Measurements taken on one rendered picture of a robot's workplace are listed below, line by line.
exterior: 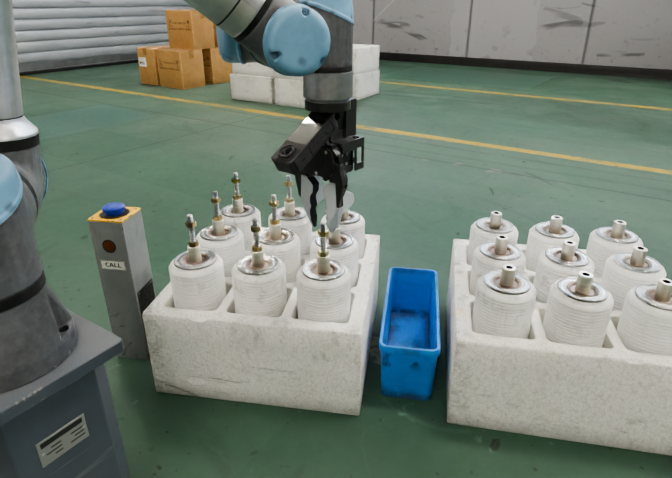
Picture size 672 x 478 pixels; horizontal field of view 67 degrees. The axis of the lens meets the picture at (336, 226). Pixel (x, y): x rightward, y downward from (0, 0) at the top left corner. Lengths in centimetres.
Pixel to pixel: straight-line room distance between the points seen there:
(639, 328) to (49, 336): 83
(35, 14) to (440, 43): 419
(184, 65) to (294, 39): 393
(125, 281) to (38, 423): 43
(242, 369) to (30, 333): 41
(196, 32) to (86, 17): 203
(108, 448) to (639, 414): 79
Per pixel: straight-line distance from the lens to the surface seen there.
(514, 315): 87
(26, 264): 64
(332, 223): 82
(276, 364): 93
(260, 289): 88
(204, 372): 99
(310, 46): 58
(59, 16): 620
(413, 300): 121
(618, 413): 98
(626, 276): 102
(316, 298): 86
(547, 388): 93
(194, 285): 92
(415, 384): 98
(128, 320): 111
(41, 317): 66
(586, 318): 89
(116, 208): 102
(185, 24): 460
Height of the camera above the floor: 68
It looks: 24 degrees down
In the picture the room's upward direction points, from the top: straight up
